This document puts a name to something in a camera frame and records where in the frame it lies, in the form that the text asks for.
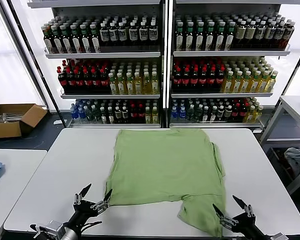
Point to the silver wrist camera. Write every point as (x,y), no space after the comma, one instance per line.
(51,226)
(277,236)

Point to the light green polo shirt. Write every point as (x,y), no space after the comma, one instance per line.
(165,162)

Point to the green-tinted water bottle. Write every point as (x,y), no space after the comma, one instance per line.
(198,115)
(88,115)
(96,115)
(190,115)

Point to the yellow juice bottle white cap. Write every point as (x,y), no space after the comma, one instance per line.
(228,83)
(271,83)
(263,83)
(121,85)
(245,83)
(254,83)
(237,83)
(147,116)
(112,85)
(138,85)
(155,116)
(251,115)
(129,85)
(155,85)
(258,115)
(146,85)

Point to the open brown cardboard box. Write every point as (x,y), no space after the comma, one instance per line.
(5,130)

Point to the grey metal parts bundle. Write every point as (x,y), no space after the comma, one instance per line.
(12,117)

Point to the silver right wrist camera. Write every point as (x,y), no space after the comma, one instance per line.
(277,236)

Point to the dark tea bottle green cap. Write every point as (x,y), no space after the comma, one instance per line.
(179,37)
(209,37)
(86,40)
(189,37)
(76,41)
(229,37)
(219,37)
(57,42)
(95,40)
(199,37)
(48,42)
(66,41)

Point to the red-capped cola bottle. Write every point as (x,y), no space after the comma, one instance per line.
(212,80)
(243,112)
(220,80)
(87,82)
(104,82)
(79,82)
(194,80)
(70,82)
(95,82)
(133,115)
(177,80)
(185,80)
(203,80)
(140,115)
(62,82)
(236,112)

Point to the grey metal frame table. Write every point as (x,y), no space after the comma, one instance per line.
(297,102)

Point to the dark drink bottle white cap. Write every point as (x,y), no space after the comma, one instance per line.
(125,115)
(103,116)
(213,115)
(118,115)
(221,113)
(228,113)
(206,115)
(111,116)

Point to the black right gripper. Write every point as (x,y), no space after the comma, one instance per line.
(247,225)

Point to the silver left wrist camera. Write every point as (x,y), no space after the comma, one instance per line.
(51,226)

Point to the blue drink bottle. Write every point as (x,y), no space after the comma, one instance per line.
(182,113)
(174,113)
(73,112)
(80,113)

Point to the grey blue clothes pile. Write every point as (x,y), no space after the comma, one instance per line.
(296,157)

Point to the dark bottle white blue label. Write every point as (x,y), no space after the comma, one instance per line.
(133,34)
(113,34)
(260,33)
(122,34)
(287,33)
(278,33)
(143,34)
(104,35)
(152,33)
(269,33)

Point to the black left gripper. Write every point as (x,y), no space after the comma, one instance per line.
(83,210)

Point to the dark bottle beige label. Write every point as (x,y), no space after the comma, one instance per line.
(240,33)
(250,33)

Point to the black metal frame pole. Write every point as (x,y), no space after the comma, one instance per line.
(291,75)
(36,62)

